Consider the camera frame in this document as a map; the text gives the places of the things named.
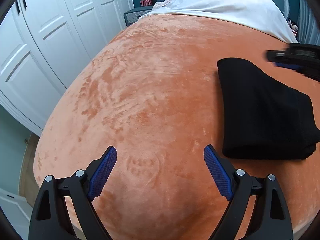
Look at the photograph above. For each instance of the black pants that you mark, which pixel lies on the black pants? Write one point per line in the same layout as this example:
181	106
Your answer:
264	118

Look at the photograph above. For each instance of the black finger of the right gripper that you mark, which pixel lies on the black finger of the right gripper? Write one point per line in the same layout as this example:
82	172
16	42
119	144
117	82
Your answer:
287	66
276	55

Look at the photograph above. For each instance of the grey bedside table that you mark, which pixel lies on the grey bedside table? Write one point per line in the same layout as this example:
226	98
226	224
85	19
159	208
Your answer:
133	15

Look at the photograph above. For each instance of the blue grey curtain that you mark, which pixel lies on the blue grey curtain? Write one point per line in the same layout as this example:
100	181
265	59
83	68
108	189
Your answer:
308	30

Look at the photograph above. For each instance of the orange velvet bedspread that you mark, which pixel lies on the orange velvet bedspread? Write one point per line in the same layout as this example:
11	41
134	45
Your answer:
154	94

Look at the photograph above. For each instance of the red white dolls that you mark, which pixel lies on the red white dolls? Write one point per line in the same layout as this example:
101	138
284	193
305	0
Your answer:
293	27

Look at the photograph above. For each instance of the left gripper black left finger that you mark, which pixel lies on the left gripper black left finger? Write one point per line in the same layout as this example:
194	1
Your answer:
50	218

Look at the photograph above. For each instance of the red box on nightstand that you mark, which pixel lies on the red box on nightstand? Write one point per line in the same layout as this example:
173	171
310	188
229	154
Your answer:
146	3

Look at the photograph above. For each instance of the white panelled wardrobe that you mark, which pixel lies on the white panelled wardrobe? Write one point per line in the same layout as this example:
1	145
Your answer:
45	45

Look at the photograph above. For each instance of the white bed sheet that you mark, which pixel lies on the white bed sheet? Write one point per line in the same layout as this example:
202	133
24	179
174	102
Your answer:
261	15

